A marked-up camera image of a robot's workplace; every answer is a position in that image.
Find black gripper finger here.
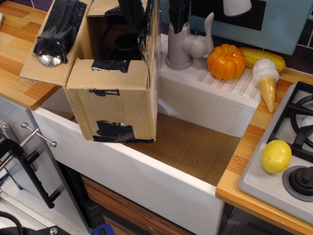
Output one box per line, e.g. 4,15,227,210
118,0,144,29
169,0,190,34

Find brown cardboard box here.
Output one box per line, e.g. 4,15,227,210
20,0,161,143

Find black object inside box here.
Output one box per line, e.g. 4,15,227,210
100,25,141,60

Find grey toy faucet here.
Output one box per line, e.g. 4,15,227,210
166,12,214,70

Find orange toy pumpkin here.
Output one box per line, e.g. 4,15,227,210
206,44,246,80

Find spoon taped on left flap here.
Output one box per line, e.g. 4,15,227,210
33,0,87,68

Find yellow toy corn cob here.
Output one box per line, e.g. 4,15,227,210
239,47,286,72

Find light blue toy microwave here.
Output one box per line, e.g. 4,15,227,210
160,0,313,56

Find toy ice cream cone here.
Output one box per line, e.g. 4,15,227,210
252,59,279,113

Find white toy sink basin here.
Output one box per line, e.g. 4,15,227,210
31,33,264,235

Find yellow toy lemon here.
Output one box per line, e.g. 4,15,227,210
262,140,292,174

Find black metal clamp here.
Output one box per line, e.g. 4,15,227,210
0,122,61,209

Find black stove knob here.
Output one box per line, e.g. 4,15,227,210
283,165,313,202

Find grey toy stove top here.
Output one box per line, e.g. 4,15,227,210
238,82,313,220

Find blue clamp handle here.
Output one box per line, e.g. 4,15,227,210
91,223,115,235

